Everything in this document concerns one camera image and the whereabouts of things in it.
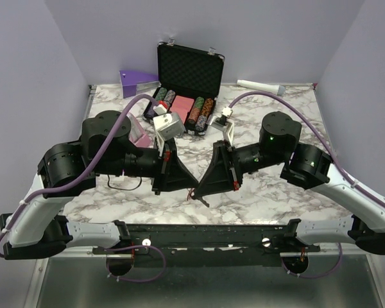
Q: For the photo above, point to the silver key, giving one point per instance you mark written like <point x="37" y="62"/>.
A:
<point x="204" y="202"/>

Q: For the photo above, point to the pink plastic box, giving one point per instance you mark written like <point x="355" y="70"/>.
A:
<point x="138" y="135"/>

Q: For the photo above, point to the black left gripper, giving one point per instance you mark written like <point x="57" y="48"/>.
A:
<point x="172" y="174"/>

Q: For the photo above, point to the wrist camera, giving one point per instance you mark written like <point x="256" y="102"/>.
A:
<point x="224" y="124"/>
<point x="166" y="125"/>

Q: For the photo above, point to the white cylindrical tube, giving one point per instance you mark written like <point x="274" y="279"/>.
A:
<point x="272" y="88"/>

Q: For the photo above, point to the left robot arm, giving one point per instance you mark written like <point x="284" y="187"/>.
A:
<point x="37" y="230"/>

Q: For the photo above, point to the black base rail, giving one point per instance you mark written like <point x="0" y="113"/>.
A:
<point x="150" y="246"/>

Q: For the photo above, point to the pink card deck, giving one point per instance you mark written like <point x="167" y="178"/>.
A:
<point x="182" y="106"/>

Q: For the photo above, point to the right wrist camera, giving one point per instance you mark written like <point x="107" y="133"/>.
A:
<point x="224" y="124"/>

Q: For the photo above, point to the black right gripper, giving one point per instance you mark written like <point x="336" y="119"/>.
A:
<point x="222" y="173"/>

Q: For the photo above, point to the purple wedge block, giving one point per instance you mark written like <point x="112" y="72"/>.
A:
<point x="134" y="82"/>

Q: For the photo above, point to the black poker chip case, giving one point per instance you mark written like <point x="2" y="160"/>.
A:
<point x="189" y="72"/>

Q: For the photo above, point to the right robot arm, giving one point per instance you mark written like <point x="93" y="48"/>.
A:
<point x="304" y="166"/>

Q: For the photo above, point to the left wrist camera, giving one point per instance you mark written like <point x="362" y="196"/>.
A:
<point x="166" y="125"/>

